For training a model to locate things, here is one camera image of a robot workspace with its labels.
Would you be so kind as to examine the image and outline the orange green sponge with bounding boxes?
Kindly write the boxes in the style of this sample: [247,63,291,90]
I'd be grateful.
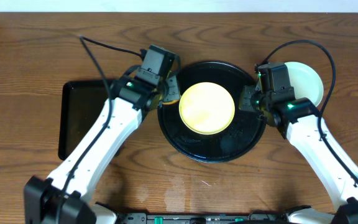
[162,100,179,105]

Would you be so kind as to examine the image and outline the yellow plate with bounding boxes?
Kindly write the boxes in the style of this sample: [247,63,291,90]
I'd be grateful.
[179,82,236,135]

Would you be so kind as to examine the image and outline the light blue plate back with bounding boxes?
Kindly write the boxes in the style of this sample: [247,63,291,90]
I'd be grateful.
[285,62,324,106]

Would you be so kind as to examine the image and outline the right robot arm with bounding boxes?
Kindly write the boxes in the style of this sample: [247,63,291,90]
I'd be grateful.
[239,62,358,223]

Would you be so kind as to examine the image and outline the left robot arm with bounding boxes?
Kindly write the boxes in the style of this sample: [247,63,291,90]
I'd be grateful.
[24,45,180,224]

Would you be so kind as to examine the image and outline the black rectangular tray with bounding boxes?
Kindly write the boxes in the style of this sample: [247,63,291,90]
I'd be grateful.
[58,80,108,161]

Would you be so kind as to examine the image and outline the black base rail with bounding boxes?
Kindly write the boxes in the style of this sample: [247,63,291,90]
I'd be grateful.
[91,203,335,224]

